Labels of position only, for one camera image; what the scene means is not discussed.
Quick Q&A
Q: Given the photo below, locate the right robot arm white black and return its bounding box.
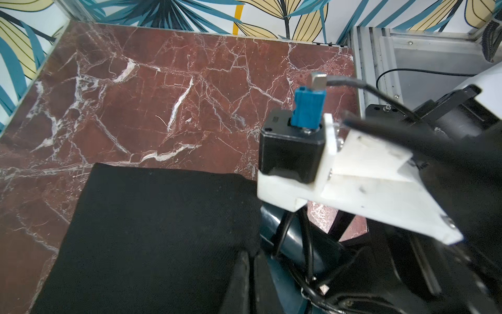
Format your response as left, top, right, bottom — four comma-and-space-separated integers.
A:
345, 68, 501, 313

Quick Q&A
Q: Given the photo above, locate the black pouch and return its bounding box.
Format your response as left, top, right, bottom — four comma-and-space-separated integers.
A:
32, 164, 261, 313

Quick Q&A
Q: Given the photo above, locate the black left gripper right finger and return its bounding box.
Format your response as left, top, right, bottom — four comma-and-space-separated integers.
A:
250, 251, 284, 314

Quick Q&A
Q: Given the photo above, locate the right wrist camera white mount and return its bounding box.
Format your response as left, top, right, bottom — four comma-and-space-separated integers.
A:
256, 71, 465, 246

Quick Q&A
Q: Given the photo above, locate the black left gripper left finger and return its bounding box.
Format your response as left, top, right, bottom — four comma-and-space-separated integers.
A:
219, 251, 251, 314

